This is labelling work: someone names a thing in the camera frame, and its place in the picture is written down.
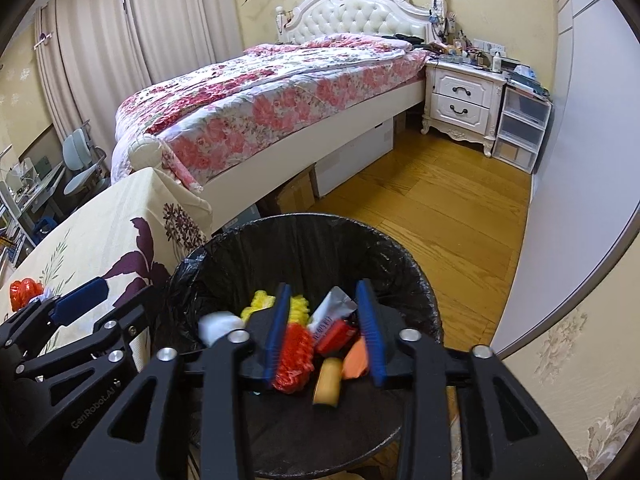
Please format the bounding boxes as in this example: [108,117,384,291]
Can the small red packet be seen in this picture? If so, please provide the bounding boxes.
[315,317,358,356]

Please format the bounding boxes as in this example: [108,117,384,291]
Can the red plastic bag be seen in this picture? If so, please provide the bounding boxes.
[10,280,47,312]

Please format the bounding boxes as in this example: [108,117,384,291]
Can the white storage box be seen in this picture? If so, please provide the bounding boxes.
[315,119,396,196]

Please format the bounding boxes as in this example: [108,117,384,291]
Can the brown cardboard box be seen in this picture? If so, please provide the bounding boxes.
[272,164,321,216]

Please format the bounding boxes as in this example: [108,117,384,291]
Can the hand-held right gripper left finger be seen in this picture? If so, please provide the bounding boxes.
[62,282,293,480]

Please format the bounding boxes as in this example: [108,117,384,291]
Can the pile of nightstand clutter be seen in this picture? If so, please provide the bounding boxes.
[427,30,493,66]

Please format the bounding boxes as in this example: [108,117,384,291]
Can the grey desk chair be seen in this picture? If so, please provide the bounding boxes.
[62,120,111,196]

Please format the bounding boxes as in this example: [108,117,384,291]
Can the pink floral quilt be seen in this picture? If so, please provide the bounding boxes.
[112,32,436,193]

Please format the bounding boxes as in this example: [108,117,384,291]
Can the yellow foam fruit net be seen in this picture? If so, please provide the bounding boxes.
[241,290,311,326]

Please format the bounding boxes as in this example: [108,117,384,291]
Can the cluttered bookshelf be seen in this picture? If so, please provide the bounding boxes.
[0,200,26,266]

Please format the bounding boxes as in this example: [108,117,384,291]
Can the plain orange wrapper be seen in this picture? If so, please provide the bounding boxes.
[344,337,373,378]

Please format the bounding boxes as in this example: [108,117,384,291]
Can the white study desk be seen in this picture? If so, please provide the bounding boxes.
[0,157,68,231]

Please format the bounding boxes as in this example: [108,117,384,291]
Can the clear plastic drawer unit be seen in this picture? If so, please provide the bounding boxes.
[492,85,553,175]

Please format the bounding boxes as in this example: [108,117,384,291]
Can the black lined waste bin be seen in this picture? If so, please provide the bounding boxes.
[167,214,445,480]

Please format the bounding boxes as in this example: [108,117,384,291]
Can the white wardrobe door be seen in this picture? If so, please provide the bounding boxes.
[492,0,640,358]

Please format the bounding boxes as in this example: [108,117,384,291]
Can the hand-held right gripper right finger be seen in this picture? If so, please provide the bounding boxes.
[354,280,586,480]

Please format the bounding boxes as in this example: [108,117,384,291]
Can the beige curtain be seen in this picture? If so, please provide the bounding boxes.
[125,0,246,91]
[35,0,151,171]

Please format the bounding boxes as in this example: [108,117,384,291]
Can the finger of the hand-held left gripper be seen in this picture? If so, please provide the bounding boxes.
[15,285,157,396]
[0,277,111,356]

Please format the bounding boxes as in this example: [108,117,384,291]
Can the stack of flat dark items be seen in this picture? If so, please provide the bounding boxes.
[502,57,551,101]

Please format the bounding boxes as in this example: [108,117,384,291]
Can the white printed packet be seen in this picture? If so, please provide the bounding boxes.
[307,286,358,336]

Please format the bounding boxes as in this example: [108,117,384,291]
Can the red foam fruit net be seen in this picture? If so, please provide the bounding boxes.
[272,322,316,393]

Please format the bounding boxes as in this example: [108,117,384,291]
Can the gold tube with black cap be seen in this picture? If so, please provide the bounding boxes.
[312,357,343,406]

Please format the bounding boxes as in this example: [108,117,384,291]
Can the white bed with tufted headboard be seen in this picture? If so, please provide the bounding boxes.
[111,0,448,233]

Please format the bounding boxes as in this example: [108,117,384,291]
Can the white two-drawer nightstand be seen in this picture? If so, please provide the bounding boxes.
[421,57,507,158]

